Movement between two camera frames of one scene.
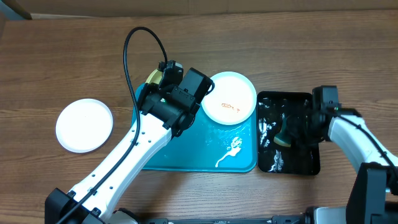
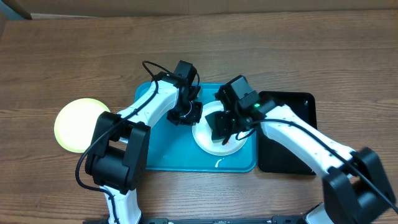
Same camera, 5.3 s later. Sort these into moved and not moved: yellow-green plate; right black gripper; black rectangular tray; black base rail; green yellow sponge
Moved: right black gripper; yellow-green plate; green yellow sponge
Not moved: black base rail; black rectangular tray
